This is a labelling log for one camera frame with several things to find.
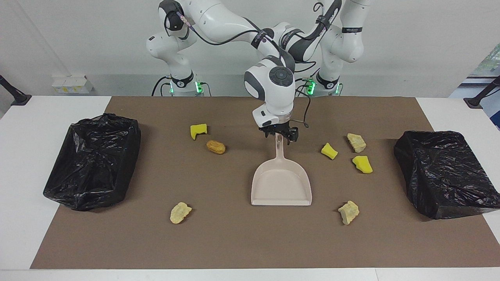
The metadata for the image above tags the yellow green sponge piece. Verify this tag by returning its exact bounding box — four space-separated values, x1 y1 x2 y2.
352 155 373 174
321 143 339 160

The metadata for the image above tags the beige plastic dustpan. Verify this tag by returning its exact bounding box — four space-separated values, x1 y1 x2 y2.
251 133 313 206

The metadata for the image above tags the brown oval bread roll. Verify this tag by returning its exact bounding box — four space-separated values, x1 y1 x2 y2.
206 140 226 155

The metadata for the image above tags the beige croissant piece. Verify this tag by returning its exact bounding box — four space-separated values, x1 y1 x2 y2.
338 201 360 225
347 133 367 153

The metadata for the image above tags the notched yellow sponge piece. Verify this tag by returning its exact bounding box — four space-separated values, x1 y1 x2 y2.
190 123 208 140

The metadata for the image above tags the bin covered by black bag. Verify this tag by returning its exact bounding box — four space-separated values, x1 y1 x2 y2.
393 130 500 220

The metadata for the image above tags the open bin with black bag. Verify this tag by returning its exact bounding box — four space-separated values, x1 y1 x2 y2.
43 113 142 212

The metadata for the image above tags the brown table mat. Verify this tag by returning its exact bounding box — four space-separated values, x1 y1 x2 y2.
30 96 500 270

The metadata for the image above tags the pale yellow bread chunk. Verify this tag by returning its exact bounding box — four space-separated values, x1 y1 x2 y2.
170 202 193 224

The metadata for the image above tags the window with green foliage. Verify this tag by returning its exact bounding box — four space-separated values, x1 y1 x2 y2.
471 43 500 78

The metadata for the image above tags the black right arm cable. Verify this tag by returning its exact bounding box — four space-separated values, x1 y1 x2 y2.
172 10 313 129

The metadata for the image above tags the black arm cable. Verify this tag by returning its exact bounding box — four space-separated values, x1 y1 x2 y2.
172 10 313 129
295 2 340 75

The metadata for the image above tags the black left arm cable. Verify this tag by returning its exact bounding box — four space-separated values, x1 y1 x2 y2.
295 2 340 75

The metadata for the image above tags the black base cable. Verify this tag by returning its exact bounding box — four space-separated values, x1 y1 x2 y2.
152 76 172 96

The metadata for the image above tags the black camera stand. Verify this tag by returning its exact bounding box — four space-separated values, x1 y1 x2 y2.
464 75 500 109
0 74 32 106

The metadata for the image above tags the white wall socket box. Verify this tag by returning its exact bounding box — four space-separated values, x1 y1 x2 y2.
52 75 94 94

